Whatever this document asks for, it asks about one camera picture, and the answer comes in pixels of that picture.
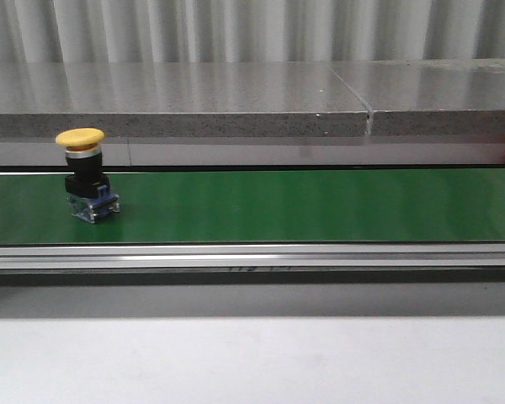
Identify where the white pleated curtain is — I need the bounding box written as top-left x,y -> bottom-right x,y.
0,1 -> 505,62

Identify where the grey stone slab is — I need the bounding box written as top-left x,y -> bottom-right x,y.
331,59 -> 505,141
0,62 -> 368,139

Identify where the green conveyor belt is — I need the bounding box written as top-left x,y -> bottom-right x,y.
0,168 -> 505,245

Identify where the grey stone slab right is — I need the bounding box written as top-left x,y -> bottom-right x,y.
331,59 -> 505,141

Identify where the grey stone slab left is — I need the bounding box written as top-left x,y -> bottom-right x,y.
0,62 -> 368,139

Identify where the aluminium conveyor side rail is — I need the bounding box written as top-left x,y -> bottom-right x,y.
0,242 -> 505,275

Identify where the yellow mushroom push button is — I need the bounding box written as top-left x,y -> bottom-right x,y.
56,127 -> 120,224

